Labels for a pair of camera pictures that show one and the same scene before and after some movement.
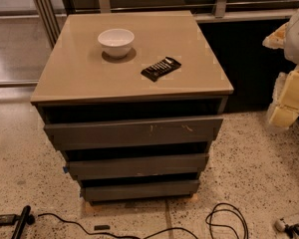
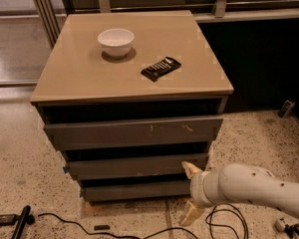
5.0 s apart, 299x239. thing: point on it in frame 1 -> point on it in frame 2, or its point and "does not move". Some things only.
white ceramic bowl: [117, 43] does not move
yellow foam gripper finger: [277, 39] -> [190, 169]
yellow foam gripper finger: [290, 98] -> [190, 214]
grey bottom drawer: [101, 190] does not move
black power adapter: [7, 219] does not move
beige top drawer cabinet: [135, 100] does not move
